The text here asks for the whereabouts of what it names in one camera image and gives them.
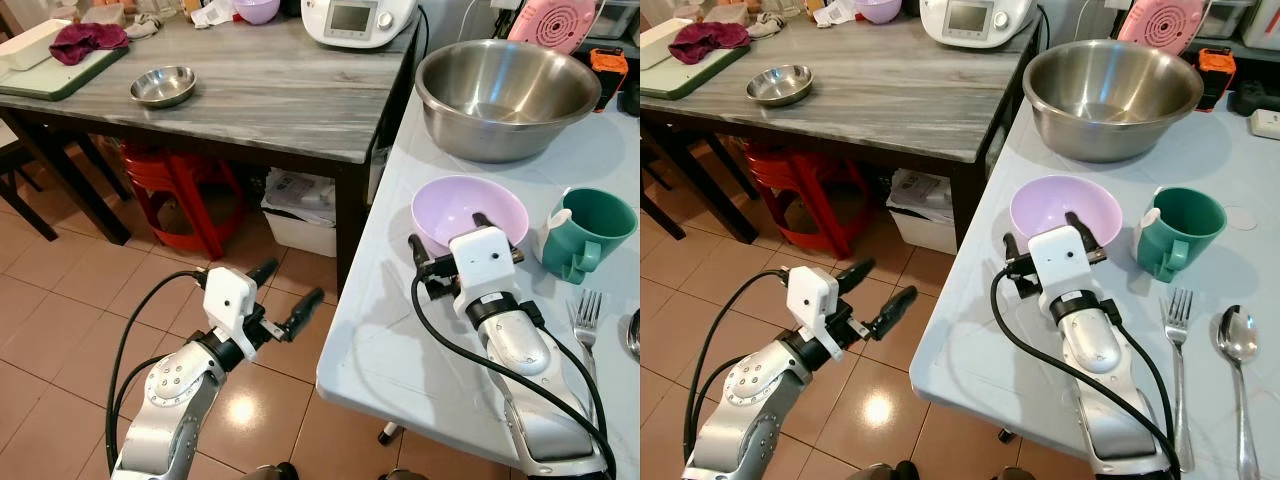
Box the lilac plastic bowl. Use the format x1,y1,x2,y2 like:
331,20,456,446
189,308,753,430
1009,175,1125,253
411,176,531,259

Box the white box with papers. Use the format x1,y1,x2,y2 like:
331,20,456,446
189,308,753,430
261,167,340,260
887,167,957,256

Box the white folding table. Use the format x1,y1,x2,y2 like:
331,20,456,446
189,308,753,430
316,88,641,471
908,90,1280,480

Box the red plastic stool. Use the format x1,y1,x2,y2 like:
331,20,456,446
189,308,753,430
119,140,253,262
741,140,867,260

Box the green mug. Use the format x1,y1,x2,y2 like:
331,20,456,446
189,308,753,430
542,186,639,287
1132,185,1229,284

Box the large steel mixing bowl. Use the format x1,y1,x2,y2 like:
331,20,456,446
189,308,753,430
1021,39,1206,165
414,38,603,165

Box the steel fork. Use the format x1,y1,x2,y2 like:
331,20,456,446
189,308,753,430
1159,287,1197,473
567,289,605,383

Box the grey wood table dark legs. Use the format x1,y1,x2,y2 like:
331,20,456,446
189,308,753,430
0,14,425,296
640,14,1046,251

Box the dark wooden chair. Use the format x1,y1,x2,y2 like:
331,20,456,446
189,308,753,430
0,118,133,247
640,148,703,242

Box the orange and black device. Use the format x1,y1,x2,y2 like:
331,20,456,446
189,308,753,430
1195,46,1238,112
589,46,631,112

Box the small steel bowl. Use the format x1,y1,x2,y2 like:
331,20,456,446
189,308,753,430
128,65,199,110
744,63,815,109

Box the pink round device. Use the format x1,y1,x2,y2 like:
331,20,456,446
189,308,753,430
506,0,595,56
1116,0,1205,56

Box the white kitchen appliance with screen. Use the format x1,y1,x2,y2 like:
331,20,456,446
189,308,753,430
918,0,1039,50
300,0,420,51

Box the clear plastic container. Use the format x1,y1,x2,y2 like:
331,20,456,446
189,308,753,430
590,0,641,43
1194,0,1257,42

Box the green tray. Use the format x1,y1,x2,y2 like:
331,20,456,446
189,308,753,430
0,42,130,103
640,42,752,101

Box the white rectangular container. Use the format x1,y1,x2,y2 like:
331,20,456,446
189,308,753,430
0,17,74,72
640,17,694,70

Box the purple bowl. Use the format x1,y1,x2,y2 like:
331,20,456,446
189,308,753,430
854,0,904,26
232,0,283,27

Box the white crumpled paper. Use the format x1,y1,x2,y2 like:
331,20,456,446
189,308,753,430
189,0,237,30
809,0,861,29

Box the maroon cloth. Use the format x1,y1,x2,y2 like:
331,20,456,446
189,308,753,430
48,21,131,67
667,20,752,66

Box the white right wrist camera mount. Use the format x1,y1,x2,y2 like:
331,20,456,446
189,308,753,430
1026,226,1094,297
446,227,517,297

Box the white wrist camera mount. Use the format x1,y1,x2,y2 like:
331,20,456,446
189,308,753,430
1026,226,1094,297
785,264,842,362
446,227,517,297
202,266,260,347

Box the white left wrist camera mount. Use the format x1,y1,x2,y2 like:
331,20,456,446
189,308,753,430
785,264,842,362
202,266,260,347

